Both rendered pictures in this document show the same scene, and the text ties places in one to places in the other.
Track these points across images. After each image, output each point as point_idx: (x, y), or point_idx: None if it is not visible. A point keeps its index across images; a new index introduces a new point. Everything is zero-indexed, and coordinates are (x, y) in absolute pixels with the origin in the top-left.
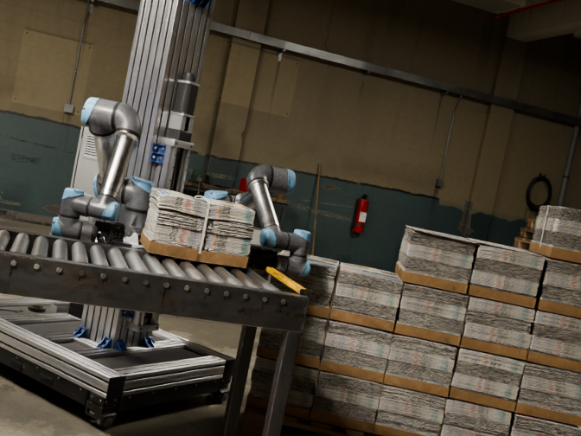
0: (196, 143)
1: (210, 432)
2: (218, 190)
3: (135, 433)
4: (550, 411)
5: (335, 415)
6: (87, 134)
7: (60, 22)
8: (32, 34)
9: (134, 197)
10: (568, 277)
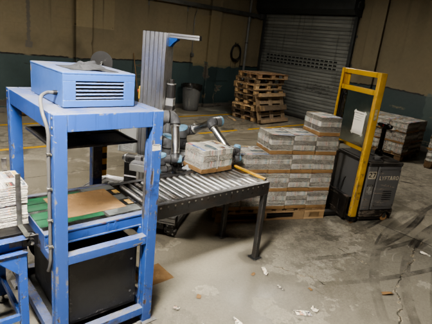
0: (66, 51)
1: (205, 224)
2: (182, 125)
3: (184, 234)
4: (319, 188)
5: (249, 206)
6: None
7: None
8: None
9: (167, 143)
10: (324, 141)
